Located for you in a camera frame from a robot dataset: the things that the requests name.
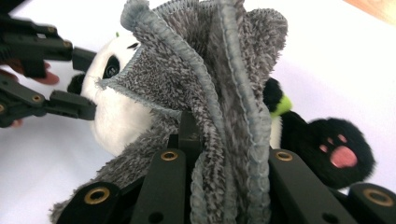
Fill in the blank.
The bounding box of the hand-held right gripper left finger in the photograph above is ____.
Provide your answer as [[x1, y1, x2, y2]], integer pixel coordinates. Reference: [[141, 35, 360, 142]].
[[130, 109, 204, 224]]

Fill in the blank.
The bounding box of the pale blue table mat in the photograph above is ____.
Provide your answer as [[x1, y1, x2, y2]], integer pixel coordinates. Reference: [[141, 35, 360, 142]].
[[0, 0, 396, 224]]

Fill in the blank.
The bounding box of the wooden table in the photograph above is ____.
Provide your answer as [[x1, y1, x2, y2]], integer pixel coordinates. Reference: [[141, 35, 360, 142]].
[[342, 0, 396, 26]]

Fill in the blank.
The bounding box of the panda plush toy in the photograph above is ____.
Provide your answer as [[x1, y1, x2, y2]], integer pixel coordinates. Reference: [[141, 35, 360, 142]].
[[66, 31, 376, 190]]

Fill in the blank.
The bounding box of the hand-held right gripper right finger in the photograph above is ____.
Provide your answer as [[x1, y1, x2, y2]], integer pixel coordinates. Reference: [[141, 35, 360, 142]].
[[268, 148, 360, 224]]

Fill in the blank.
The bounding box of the grey fluffy cloth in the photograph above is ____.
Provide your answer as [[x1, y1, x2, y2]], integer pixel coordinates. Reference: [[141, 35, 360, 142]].
[[49, 0, 290, 224]]

